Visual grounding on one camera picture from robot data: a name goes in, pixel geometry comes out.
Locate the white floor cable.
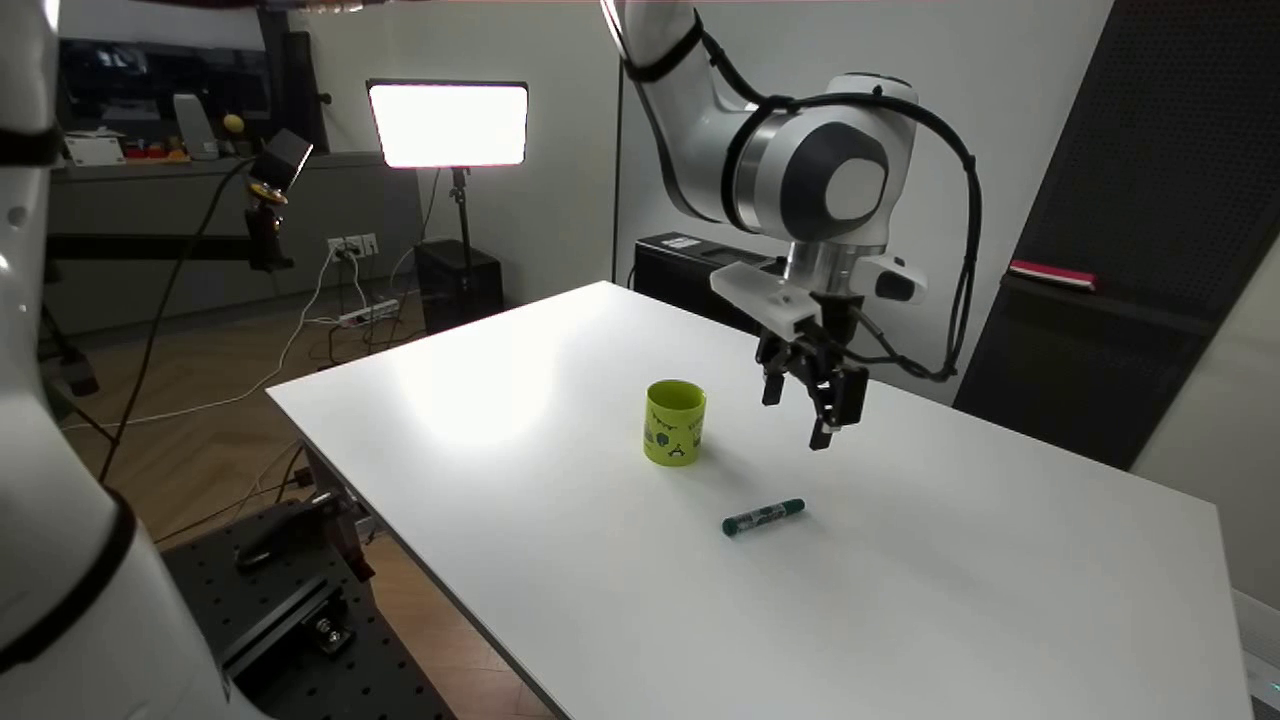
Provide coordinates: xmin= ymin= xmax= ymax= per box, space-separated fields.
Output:
xmin=134 ymin=252 xmax=354 ymax=434

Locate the white power strip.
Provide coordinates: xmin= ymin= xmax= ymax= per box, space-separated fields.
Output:
xmin=334 ymin=298 xmax=403 ymax=331

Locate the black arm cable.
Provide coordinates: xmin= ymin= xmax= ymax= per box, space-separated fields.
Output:
xmin=851 ymin=91 xmax=990 ymax=390

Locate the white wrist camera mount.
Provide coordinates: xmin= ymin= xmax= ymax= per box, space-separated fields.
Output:
xmin=705 ymin=255 xmax=929 ymax=341

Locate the tall black cabinet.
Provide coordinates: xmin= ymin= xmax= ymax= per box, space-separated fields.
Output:
xmin=954 ymin=0 xmax=1280 ymax=474

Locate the gray background desk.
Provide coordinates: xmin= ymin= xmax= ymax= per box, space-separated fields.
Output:
xmin=43 ymin=153 xmax=432 ymax=337

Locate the bright LED light panel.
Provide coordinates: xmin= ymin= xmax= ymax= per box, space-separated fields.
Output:
xmin=363 ymin=77 xmax=534 ymax=174

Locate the small black box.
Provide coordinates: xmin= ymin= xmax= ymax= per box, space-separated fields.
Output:
xmin=413 ymin=238 xmax=510 ymax=337

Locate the black table leg bracket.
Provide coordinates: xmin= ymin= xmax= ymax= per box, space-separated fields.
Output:
xmin=237 ymin=486 xmax=380 ymax=658

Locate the black light stand pole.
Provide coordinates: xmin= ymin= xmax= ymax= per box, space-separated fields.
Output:
xmin=449 ymin=169 xmax=475 ymax=252

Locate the pink label strip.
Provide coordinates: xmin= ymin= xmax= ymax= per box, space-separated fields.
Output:
xmin=1008 ymin=255 xmax=1103 ymax=298

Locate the black computer case, white label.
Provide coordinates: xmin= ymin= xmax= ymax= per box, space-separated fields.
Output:
xmin=634 ymin=232 xmax=792 ymax=337

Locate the black camera on mount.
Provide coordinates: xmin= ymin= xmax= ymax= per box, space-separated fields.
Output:
xmin=252 ymin=130 xmax=321 ymax=206

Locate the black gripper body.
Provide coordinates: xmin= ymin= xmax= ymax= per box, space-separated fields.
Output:
xmin=755 ymin=292 xmax=873 ymax=406

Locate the black perforated breadboard base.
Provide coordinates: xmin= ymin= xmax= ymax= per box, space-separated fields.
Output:
xmin=158 ymin=496 xmax=465 ymax=720

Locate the yellow-green mug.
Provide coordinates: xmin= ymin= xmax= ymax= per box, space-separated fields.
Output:
xmin=642 ymin=378 xmax=709 ymax=474

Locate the black camera cable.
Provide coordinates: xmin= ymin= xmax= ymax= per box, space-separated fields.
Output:
xmin=98 ymin=165 xmax=258 ymax=490

